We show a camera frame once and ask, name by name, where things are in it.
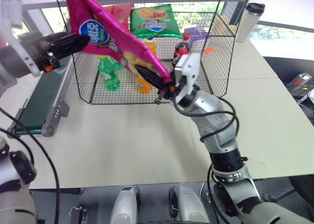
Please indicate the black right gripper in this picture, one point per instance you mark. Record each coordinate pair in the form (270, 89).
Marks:
(169, 93)

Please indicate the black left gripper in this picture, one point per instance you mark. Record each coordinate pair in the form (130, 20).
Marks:
(43, 52)

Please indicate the pink chip bag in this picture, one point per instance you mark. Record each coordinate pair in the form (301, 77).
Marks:
(105, 30)

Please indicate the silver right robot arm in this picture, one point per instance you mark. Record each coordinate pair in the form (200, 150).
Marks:
(216, 125)

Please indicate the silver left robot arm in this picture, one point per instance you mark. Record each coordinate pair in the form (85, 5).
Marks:
(7, 175)

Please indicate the green conveyor belt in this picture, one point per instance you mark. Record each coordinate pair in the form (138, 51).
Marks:
(36, 106)

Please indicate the orange soda bottle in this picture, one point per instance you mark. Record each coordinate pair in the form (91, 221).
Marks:
(143, 86)
(151, 46)

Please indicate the green soda bottle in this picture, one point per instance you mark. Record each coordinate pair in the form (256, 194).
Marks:
(109, 76)

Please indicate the green chip bag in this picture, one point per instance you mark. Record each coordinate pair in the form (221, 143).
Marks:
(154, 20)

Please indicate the red chip bag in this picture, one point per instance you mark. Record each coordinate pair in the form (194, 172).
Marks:
(121, 12)

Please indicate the purple snack bag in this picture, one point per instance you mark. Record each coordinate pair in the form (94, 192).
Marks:
(196, 33)

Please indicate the small orange object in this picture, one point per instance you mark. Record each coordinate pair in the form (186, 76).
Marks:
(209, 50)

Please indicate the tan snack bag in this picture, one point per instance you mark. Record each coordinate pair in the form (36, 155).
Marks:
(224, 25)

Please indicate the white tumbler black lid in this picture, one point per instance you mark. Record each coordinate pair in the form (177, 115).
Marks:
(249, 22)

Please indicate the black side table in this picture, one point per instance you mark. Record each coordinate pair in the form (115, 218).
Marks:
(282, 69)

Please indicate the grey rounded robot housing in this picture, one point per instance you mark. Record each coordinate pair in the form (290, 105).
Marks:
(125, 206)
(189, 204)

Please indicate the red and grey device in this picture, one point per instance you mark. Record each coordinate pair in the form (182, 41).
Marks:
(300, 79)

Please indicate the olive robot body cover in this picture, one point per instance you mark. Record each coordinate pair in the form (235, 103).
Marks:
(282, 215)

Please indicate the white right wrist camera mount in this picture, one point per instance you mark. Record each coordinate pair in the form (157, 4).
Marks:
(189, 69)

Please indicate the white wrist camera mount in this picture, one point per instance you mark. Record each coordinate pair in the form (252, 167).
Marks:
(189, 69)
(14, 37)

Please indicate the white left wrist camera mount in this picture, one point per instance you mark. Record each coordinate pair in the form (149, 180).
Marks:
(14, 37)

